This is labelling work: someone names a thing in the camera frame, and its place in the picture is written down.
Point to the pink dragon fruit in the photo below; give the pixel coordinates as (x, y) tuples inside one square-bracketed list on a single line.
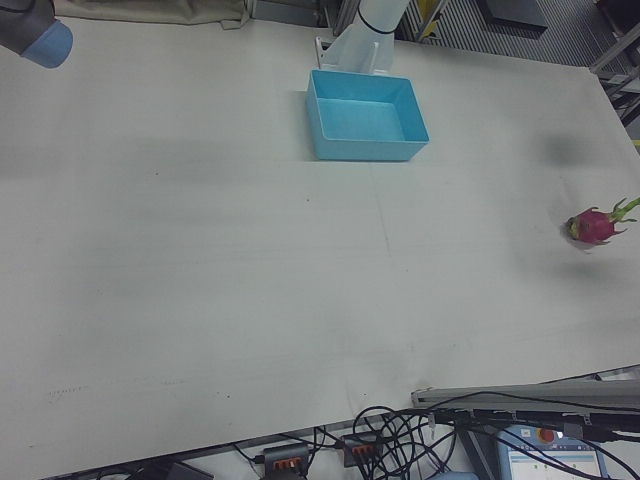
[(595, 227)]

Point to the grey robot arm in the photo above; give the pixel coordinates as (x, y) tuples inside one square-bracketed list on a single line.
[(30, 25)]

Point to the light blue plastic bin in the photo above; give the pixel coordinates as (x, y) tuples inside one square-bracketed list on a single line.
[(360, 125)]

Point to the white stand base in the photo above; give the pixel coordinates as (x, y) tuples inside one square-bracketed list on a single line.
[(357, 47)]

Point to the grey box with orange switches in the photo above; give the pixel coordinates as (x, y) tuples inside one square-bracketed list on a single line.
[(361, 447), (286, 456)]

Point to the black ribbed floor mat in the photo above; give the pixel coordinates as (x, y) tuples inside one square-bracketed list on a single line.
[(465, 35)]

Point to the beige cloth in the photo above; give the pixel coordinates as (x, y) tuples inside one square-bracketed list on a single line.
[(130, 11)]

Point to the black flat tray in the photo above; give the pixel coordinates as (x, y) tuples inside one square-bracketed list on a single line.
[(515, 14)]

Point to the robot teach pendant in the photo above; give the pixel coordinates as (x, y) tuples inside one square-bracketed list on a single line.
[(545, 457)]

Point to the yellow black bracket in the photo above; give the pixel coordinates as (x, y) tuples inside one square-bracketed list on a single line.
[(429, 22)]

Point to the aluminium profile rail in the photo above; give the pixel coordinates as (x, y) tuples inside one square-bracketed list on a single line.
[(525, 392)]

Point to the aluminium profile frame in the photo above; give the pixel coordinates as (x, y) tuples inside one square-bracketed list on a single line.
[(617, 55)]

